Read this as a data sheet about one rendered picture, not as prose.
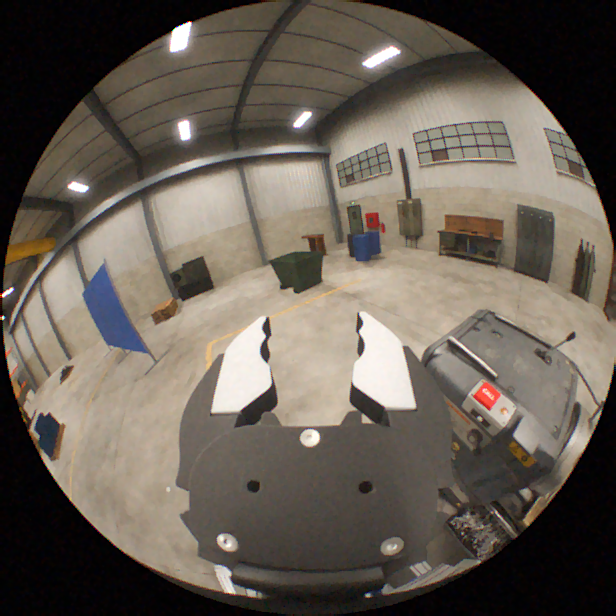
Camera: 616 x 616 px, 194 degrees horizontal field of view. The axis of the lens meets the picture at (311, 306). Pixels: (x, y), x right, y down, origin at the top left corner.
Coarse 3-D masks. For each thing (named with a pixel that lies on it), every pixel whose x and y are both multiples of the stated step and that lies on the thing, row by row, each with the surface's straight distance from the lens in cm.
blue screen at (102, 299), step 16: (96, 272) 502; (96, 288) 554; (112, 288) 426; (96, 304) 633; (112, 304) 473; (96, 320) 757; (112, 320) 541; (128, 320) 420; (112, 336) 647; (128, 336) 489; (128, 352) 637; (144, 352) 462
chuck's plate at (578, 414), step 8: (576, 408) 89; (576, 416) 85; (584, 416) 83; (576, 424) 79; (568, 432) 82; (576, 432) 78; (568, 440) 79; (568, 448) 77; (560, 456) 76; (552, 472) 79
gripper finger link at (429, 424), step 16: (416, 368) 9; (416, 384) 8; (432, 384) 9; (416, 400) 8; (432, 400) 8; (384, 416) 8; (400, 416) 7; (416, 416) 8; (432, 416) 8; (448, 416) 8; (416, 432) 7; (432, 432) 7; (448, 432) 8; (432, 448) 7; (448, 448) 7; (448, 464) 7; (448, 480) 7
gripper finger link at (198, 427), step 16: (208, 368) 10; (208, 384) 9; (192, 400) 9; (208, 400) 9; (192, 416) 8; (208, 416) 8; (224, 416) 8; (240, 416) 8; (192, 432) 8; (208, 432) 8; (224, 432) 7; (192, 448) 8; (192, 464) 8; (176, 480) 8
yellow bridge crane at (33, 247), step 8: (32, 240) 1256; (40, 240) 1294; (48, 240) 1338; (8, 248) 1152; (16, 248) 1176; (24, 248) 1205; (32, 248) 1238; (40, 248) 1275; (48, 248) 1319; (8, 256) 1137; (16, 256) 1160; (24, 256) 1218
